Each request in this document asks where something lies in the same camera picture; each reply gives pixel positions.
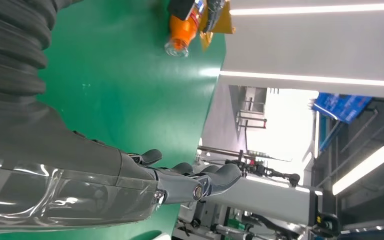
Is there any metal rack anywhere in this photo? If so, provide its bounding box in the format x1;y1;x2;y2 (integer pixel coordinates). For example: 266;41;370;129
236;86;268;130

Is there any blue sign board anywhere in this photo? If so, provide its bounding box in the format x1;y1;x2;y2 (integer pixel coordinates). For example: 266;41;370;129
311;92;374;125

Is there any yellow taped cardboard box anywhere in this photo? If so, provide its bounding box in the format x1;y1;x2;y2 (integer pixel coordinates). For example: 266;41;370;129
198;0;237;52

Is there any white machine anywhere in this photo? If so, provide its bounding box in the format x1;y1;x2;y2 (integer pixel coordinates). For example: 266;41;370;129
173;145;342;240

